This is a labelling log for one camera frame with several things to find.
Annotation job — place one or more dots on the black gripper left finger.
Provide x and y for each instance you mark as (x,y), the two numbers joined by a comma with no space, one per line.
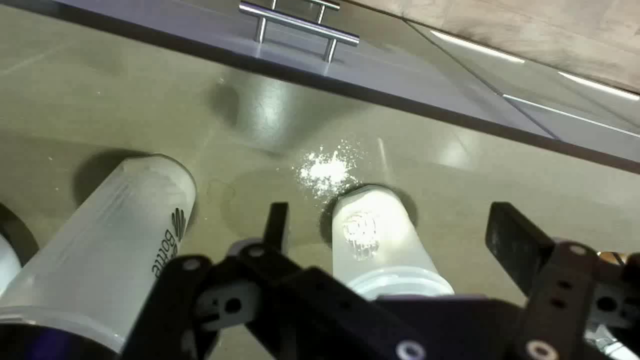
(293,307)

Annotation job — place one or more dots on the open clear shaker cup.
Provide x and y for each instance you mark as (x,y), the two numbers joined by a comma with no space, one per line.
(380,266)

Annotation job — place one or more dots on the clear shaker with black lid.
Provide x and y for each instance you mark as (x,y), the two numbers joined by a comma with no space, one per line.
(101,252)

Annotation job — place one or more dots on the spilled white powder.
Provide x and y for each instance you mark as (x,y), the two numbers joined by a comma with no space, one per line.
(326,170)

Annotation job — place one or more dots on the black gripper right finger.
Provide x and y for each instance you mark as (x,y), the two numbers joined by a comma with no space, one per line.
(561,293)

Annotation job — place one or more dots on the white bowl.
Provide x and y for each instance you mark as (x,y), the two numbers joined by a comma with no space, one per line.
(6,266)

